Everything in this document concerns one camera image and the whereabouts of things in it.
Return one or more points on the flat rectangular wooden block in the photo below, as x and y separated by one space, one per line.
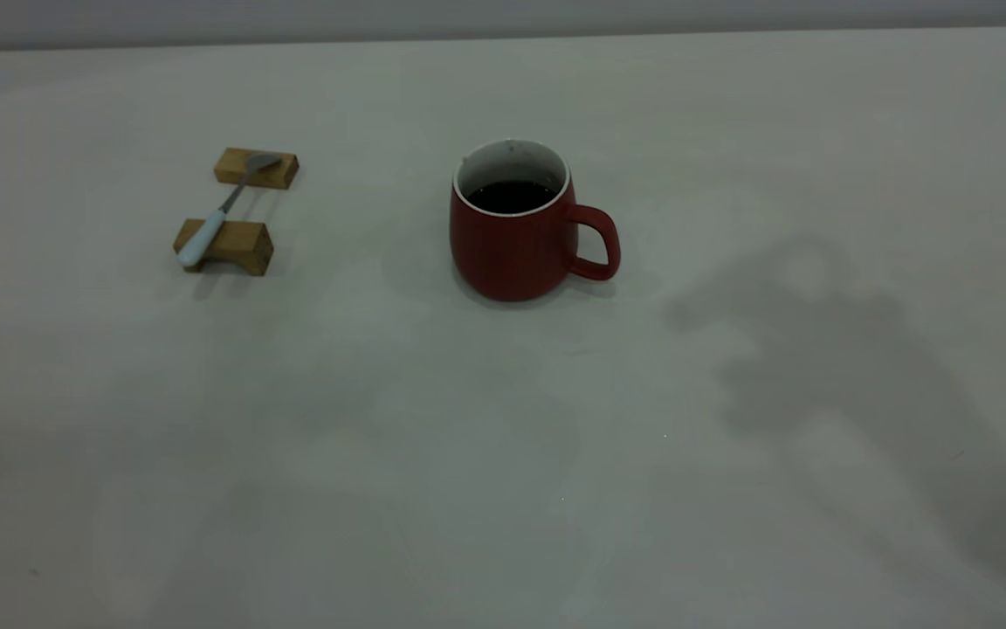
279 174

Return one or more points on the dark coffee liquid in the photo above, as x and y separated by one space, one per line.
512 196

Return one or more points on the arched wooden block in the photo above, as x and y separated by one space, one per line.
249 245

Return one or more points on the red ceramic mug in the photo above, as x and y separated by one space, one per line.
512 258

